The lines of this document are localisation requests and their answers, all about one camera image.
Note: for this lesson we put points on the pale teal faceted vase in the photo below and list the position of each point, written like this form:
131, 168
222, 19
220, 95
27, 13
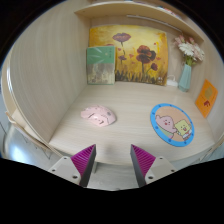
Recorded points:
185, 78

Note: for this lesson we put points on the pink computer mouse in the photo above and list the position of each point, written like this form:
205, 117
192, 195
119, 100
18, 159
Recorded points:
98, 115

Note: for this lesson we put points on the pink and white flower bouquet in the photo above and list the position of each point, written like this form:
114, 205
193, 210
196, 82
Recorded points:
190, 50

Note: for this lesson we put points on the green covered book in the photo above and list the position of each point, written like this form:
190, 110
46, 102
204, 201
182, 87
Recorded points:
100, 65

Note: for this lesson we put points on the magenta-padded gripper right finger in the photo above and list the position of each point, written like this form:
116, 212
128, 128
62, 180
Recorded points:
156, 168

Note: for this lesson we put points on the white power strip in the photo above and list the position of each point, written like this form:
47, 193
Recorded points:
172, 82

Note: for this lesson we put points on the white light bar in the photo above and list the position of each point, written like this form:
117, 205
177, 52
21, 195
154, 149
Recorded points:
153, 21

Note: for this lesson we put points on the round cartoon mouse pad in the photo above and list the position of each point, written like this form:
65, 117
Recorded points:
171, 125

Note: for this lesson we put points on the curved wooden shelf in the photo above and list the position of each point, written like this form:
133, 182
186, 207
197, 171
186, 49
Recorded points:
133, 9

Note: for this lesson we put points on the yellow poppy flower painting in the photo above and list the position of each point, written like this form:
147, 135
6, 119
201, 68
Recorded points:
140, 53

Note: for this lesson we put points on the orange book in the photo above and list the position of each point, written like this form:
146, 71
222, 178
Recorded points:
206, 98

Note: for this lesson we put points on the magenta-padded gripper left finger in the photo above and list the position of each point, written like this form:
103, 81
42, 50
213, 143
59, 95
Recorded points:
66, 168

